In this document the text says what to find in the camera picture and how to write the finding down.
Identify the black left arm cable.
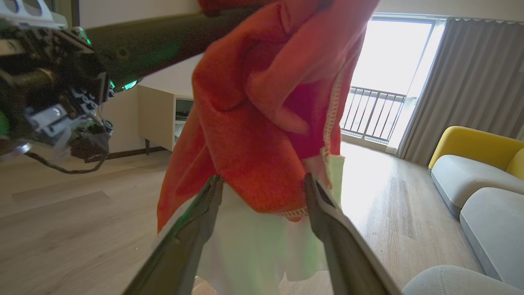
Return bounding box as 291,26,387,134
24,151,110,175

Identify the glass balcony door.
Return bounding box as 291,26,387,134
339,14,447,155

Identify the yellow sofa backrest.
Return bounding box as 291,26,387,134
428,125,524,181

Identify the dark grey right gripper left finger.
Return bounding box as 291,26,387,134
123,174,224,295

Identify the grey sofa seat cushion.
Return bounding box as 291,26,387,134
459,187,524,290
430,154,524,218

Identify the red and white garment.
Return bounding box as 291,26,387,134
157,0,381,295

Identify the beige wooden cabinet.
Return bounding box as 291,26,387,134
137,84,195,155

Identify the grey pleated curtain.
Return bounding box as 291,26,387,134
395,17,524,167

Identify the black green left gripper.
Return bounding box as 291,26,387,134
0,6,267,163

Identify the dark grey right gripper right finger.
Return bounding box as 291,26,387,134
304,172,402,295

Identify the metal balcony railing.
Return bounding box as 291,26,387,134
341,86,416,143

